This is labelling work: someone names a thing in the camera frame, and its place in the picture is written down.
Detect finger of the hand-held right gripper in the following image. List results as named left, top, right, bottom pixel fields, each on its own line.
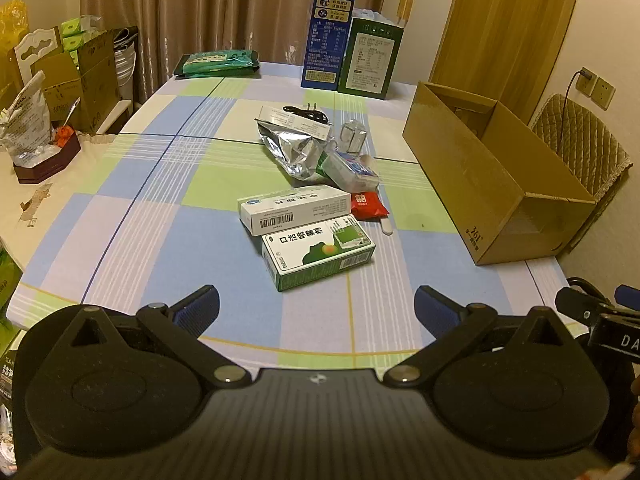
left=615, top=284, right=640, bottom=312
left=555, top=277, right=614, bottom=329

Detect green packages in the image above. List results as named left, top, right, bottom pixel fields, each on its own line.
left=0, top=249, right=24, bottom=313

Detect tall blue carton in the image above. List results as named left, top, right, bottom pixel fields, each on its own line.
left=300, top=0, right=357, bottom=92

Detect green carton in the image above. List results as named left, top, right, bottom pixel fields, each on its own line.
left=337, top=16, right=405, bottom=101

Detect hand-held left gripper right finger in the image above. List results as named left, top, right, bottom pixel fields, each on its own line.
left=383, top=285, right=569, bottom=389

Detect crumpled silver bag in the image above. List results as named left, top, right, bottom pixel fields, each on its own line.
left=0, top=71, right=54, bottom=165

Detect wall socket with plug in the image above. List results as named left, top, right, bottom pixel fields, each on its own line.
left=575, top=66, right=599, bottom=98

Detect quilted chair back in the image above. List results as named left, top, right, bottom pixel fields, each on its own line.
left=530, top=92, right=634, bottom=202

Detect white cardboard insert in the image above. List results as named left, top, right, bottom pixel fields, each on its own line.
left=12, top=27, right=64, bottom=88

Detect metal spoon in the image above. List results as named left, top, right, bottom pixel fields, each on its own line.
left=61, top=97, right=81, bottom=130

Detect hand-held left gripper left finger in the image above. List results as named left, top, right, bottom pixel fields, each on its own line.
left=65, top=285, right=252, bottom=390

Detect black power cable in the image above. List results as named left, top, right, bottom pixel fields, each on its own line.
left=559, top=71, right=593, bottom=126

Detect empty wall socket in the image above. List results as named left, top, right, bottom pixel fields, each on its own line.
left=593, top=77, right=616, bottom=111

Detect brown storage carton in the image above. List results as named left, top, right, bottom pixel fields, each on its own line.
left=15, top=26, right=122, bottom=134

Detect green flat packet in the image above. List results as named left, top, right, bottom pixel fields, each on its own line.
left=173, top=49, right=261, bottom=80

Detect brown curtain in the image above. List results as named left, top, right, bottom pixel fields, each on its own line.
left=80, top=0, right=397, bottom=107

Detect wooden door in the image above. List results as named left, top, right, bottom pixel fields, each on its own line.
left=429, top=0, right=587, bottom=128

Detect red sachet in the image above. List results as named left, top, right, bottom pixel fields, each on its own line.
left=350, top=190, right=390, bottom=221

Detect silver foil pouch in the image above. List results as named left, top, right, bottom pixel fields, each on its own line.
left=256, top=119, right=337, bottom=182

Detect dark red box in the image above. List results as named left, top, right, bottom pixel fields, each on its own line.
left=12, top=132, right=82, bottom=185

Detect small clear container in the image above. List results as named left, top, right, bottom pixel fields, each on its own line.
left=340, top=119, right=369, bottom=155

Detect white bucket with papers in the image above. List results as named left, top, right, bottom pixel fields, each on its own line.
left=113, top=26, right=139, bottom=102

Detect cardboard box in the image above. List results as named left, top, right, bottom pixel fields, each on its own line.
left=402, top=81, right=597, bottom=266

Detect yellow plastic bag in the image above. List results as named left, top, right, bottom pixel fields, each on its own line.
left=0, top=0, right=29, bottom=88

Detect black charger cable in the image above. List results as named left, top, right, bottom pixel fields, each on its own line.
left=282, top=101, right=335, bottom=126

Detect blue and white tissue pack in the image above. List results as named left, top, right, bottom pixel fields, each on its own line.
left=320, top=148, right=382, bottom=194

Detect green and white medicine box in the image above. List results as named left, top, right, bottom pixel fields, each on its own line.
left=261, top=214, right=376, bottom=293

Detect stack of green packets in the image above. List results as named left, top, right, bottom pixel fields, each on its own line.
left=60, top=15, right=109, bottom=52

